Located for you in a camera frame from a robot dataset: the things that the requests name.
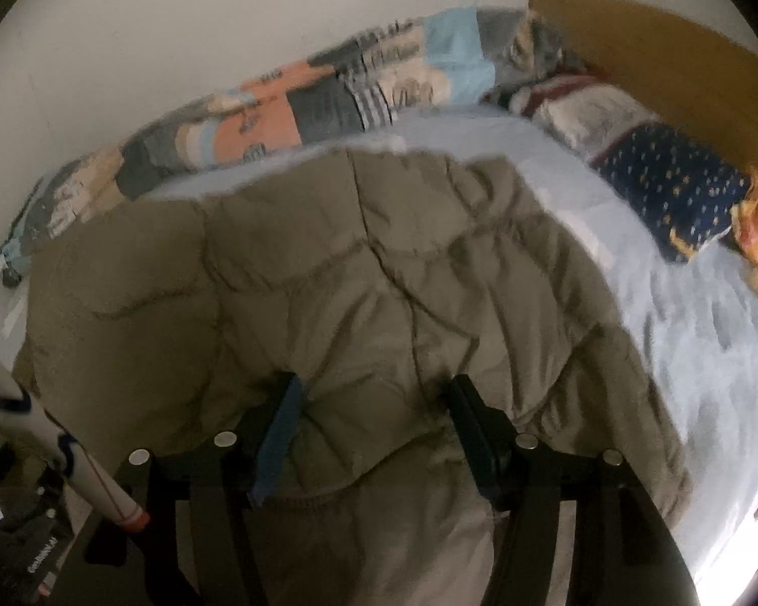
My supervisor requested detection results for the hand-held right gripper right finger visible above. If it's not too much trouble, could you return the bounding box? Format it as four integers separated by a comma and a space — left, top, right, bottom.
442, 374, 702, 606

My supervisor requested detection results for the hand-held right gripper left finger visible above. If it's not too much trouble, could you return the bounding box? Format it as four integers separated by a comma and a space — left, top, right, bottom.
82, 374, 307, 606

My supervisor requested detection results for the olive puffer jacket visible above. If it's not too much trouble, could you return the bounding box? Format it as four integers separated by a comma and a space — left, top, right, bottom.
13, 145, 692, 606

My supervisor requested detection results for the light blue bed sheet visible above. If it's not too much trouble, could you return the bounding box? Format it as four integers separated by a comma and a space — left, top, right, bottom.
0, 110, 758, 606

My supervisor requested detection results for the patchwork cartoon quilt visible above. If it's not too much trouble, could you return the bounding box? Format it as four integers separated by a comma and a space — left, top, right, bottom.
0, 5, 582, 288

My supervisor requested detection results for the navy star-printed pillow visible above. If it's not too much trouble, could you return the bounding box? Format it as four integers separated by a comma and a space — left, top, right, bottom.
590, 123, 755, 266

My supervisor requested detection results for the white pillow with red trim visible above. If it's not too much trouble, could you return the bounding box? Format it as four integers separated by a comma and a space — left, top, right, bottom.
480, 72, 661, 162

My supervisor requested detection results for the wooden headboard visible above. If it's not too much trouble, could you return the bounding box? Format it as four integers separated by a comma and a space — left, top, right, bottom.
527, 0, 758, 196

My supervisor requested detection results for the white cord with red tip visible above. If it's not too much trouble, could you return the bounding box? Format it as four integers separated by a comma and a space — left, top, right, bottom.
0, 331, 153, 534

